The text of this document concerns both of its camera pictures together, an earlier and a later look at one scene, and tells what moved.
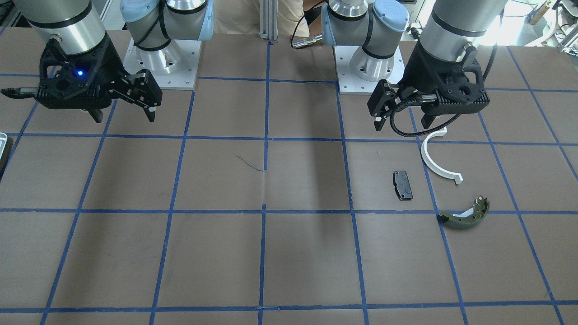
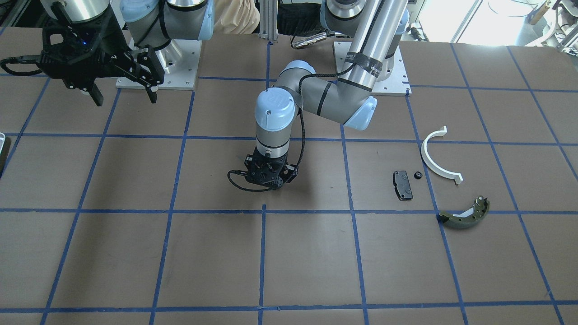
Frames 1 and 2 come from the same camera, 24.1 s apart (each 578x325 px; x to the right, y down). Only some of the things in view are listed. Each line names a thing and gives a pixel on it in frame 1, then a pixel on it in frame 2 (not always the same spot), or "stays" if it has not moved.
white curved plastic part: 433,167 stays
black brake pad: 402,185 stays
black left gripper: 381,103 → 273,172
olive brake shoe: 468,217 stays
